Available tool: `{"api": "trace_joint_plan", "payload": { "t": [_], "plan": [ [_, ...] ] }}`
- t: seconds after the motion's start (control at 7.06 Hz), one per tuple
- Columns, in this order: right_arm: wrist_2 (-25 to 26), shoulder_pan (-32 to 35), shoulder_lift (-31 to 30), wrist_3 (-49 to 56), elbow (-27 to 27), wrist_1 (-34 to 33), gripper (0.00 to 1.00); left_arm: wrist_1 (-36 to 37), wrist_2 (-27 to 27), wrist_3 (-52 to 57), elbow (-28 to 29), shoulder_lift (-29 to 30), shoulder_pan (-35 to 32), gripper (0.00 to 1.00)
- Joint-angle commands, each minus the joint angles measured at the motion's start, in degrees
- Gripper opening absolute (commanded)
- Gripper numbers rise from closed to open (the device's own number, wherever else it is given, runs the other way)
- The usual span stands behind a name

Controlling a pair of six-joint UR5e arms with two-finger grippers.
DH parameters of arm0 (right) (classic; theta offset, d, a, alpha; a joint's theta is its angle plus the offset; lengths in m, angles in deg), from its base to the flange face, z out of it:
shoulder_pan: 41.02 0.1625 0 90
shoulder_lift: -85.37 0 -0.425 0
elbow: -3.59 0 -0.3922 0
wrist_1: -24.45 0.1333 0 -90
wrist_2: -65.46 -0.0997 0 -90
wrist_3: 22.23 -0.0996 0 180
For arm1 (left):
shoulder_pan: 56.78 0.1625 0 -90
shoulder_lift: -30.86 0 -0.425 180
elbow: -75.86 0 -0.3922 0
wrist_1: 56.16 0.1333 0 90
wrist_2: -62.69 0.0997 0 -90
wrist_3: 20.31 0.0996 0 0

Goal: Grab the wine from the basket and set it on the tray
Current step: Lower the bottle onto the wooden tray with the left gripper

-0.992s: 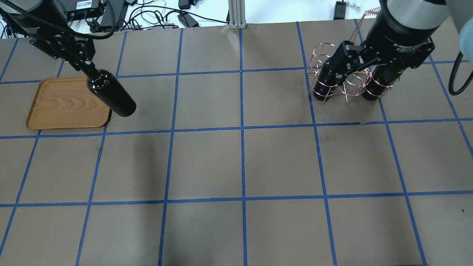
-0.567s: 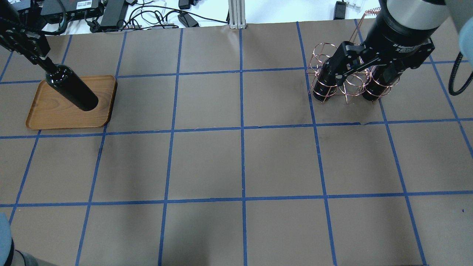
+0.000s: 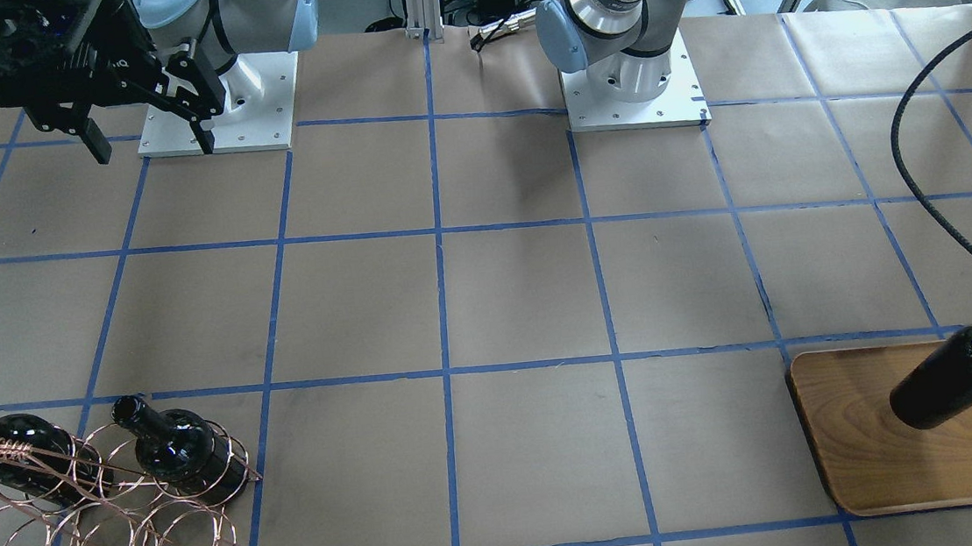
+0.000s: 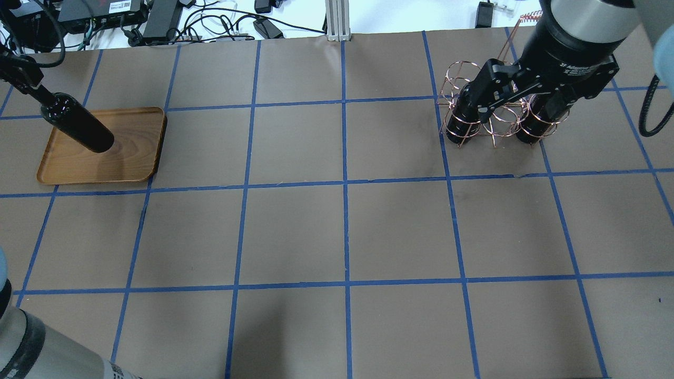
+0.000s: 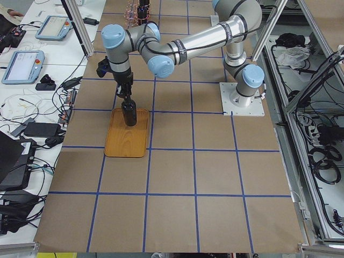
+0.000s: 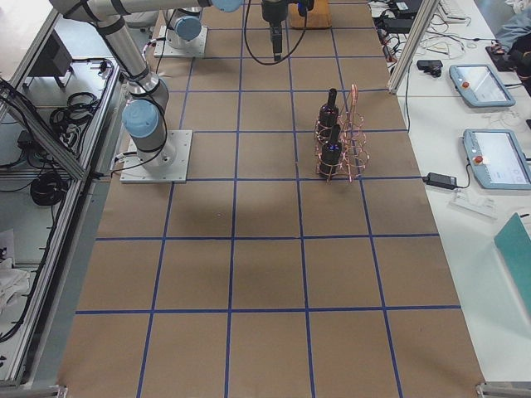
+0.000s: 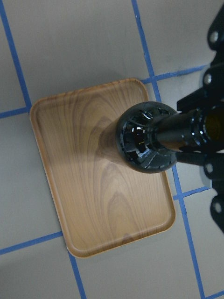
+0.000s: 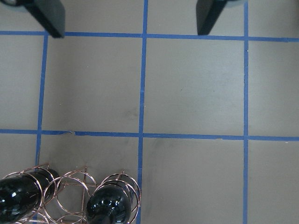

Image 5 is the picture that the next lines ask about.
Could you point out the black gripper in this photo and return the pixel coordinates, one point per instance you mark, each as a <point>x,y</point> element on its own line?
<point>124,78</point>

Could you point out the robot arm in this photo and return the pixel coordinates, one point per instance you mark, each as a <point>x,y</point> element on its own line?
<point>237,21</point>

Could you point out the wooden tray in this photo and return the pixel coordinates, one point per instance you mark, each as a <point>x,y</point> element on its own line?
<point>127,141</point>

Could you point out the black small device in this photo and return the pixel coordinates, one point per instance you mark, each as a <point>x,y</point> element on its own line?
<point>46,84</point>

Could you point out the teach pendant far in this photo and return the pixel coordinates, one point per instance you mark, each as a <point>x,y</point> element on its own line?
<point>54,28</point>

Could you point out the teach pendant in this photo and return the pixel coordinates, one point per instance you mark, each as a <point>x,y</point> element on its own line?
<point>24,67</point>
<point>54,28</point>

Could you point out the black power adapter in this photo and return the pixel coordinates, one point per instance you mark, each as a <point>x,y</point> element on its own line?
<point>42,130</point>

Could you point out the teach pendant near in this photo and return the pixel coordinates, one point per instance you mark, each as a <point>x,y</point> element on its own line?
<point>24,67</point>

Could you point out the black laptop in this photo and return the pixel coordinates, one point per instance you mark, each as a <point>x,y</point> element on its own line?
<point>16,158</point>

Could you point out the black cloth bundle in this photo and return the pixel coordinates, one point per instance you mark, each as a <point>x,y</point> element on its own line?
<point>290,40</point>

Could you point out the white cloth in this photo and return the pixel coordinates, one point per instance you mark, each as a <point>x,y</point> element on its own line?
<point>293,57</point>

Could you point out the copper wire bottle basket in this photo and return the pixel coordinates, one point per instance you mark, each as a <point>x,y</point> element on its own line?
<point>130,14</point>

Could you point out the aluminium frame post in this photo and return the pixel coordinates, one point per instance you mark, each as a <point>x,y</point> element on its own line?
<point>76,19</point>

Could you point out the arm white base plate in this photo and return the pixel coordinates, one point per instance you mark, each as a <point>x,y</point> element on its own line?
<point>214,19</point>
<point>234,104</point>

